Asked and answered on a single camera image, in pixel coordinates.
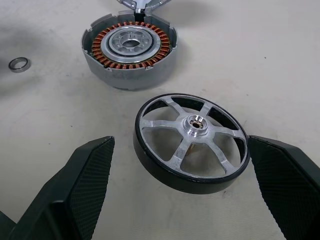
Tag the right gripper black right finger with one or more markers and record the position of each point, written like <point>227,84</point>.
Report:
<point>287,190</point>

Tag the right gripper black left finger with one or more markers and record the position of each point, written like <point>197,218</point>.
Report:
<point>62,195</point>

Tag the black-rimmed silver spoked rotor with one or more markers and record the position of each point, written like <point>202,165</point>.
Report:
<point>160,127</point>

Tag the small silver metal object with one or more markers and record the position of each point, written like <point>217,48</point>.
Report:
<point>125,75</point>

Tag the small round grey disc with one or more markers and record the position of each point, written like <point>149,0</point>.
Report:
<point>130,3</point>

